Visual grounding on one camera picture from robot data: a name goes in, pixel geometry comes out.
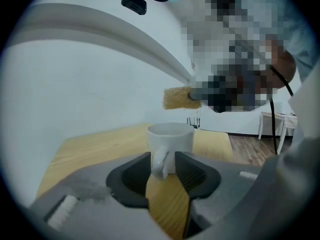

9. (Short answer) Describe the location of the person's right forearm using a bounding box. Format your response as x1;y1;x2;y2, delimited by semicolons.
264;38;297;90

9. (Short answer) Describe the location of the black head camera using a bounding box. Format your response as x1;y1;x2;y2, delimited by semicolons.
120;0;148;16

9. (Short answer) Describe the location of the white wooden furniture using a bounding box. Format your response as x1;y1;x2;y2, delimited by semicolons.
257;111;299;155

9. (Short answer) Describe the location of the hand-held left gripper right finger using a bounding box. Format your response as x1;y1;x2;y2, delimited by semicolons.
174;150;263;239

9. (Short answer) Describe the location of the light blue shirt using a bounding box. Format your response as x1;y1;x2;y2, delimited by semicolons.
199;0;316;83

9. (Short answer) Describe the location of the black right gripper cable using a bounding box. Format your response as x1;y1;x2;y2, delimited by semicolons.
269;64;295;155

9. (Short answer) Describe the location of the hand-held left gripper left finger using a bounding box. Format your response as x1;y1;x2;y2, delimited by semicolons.
29;151;174;240

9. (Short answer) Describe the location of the white mug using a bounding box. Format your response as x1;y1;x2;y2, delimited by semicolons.
145;122;196;180

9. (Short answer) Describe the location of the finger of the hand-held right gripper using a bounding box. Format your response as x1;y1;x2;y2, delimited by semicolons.
187;87;204;102

